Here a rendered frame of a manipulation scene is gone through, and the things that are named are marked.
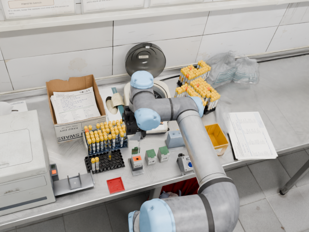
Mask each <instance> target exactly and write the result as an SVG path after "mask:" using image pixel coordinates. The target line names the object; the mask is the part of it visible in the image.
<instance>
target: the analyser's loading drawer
mask: <svg viewBox="0 0 309 232"><path fill-rule="evenodd" d="M78 174H79V175H77V176H73V177H69V176H68V175H67V177H68V178H66V179H62V180H57V181H53V188H54V189H53V191H54V194H55V196H57V195H61V194H65V193H69V192H73V191H77V190H81V189H85V188H88V187H92V186H93V187H95V181H94V177H93V173H92V170H91V172H90V173H87V174H82V175H80V173H78ZM74 182H76V184H75V183H74Z"/></svg>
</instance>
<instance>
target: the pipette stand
mask: <svg viewBox="0 0 309 232"><path fill-rule="evenodd" d="M179 131H180V130H175V131H169V132H168V135H167V139H166V140H165V143H166V146H167V148H168V150H169V152H171V151H178V150H185V149H186V146H185V144H184V141H183V138H182V135H181V133H180V134H179Z"/></svg>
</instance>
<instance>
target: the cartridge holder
mask: <svg viewBox="0 0 309 232"><path fill-rule="evenodd" d="M128 161H129V164H130V168H131V171H132V175H133V176H135V175H139V174H144V170H143V165H142V166H141V167H137V168H133V165H132V161H131V158H129V159H128Z"/></svg>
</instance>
